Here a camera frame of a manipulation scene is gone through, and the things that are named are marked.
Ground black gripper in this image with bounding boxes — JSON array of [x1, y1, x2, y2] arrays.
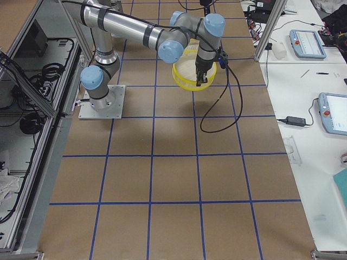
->
[[195, 50, 218, 87]]

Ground yellow steamer top layer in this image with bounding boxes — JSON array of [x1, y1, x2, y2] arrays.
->
[[172, 50, 217, 92]]

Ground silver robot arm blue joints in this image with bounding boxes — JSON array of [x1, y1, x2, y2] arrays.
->
[[61, 0, 226, 109]]

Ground white plastic bottle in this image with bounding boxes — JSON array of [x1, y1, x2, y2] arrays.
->
[[272, 42, 287, 60]]

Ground black power adapter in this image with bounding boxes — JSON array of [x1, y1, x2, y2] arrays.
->
[[278, 116, 306, 127]]

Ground upper blue teach pendant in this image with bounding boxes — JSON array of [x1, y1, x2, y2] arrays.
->
[[289, 29, 326, 59]]

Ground blue teach pendant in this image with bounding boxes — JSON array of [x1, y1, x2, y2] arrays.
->
[[318, 93, 346, 135], [289, 29, 326, 59]]

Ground clear plastic holder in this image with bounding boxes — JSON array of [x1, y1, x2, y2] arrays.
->
[[282, 136, 302, 165]]

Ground lower blue teach pendant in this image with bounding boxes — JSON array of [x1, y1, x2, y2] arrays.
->
[[318, 93, 346, 135]]

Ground teal folder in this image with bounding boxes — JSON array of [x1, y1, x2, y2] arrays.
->
[[333, 169, 347, 206]]

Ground white crumpled cloth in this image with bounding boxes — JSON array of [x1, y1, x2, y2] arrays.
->
[[0, 150, 20, 209]]

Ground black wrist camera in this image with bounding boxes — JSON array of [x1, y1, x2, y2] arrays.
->
[[217, 47, 228, 69]]

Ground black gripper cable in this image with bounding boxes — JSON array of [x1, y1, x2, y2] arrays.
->
[[200, 61, 243, 133]]

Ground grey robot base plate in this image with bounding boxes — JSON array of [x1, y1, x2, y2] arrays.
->
[[79, 84, 126, 120]]

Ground aluminium frame post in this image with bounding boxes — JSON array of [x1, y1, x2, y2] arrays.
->
[[254, 0, 287, 62]]

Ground black coiled cables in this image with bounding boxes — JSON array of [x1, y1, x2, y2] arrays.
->
[[0, 36, 76, 136]]

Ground aluminium side rail frame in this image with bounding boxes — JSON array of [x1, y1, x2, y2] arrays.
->
[[1, 1, 93, 258]]

